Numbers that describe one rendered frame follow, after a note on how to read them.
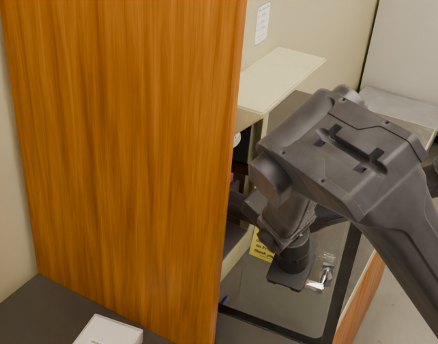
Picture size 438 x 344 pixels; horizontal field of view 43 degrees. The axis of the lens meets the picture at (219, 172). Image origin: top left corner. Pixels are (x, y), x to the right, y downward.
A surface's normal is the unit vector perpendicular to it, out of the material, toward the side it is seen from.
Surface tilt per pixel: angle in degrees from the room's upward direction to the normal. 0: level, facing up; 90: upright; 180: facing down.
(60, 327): 0
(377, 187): 69
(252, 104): 0
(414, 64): 90
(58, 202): 90
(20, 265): 90
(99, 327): 0
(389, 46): 90
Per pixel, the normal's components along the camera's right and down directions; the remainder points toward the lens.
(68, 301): 0.07, -0.84
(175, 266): -0.49, 0.44
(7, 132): 0.87, 0.32
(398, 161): 0.33, 0.19
